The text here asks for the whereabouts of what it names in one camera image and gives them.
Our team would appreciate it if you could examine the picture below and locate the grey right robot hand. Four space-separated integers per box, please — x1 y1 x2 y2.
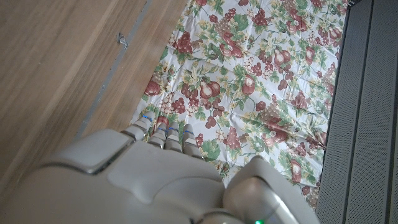
0 111 321 224

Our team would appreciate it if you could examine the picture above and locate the grey tape strip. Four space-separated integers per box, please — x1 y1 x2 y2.
74 0 153 139

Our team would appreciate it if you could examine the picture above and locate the floral fruit print backdrop cloth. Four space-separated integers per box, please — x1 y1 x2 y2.
129 0 351 209

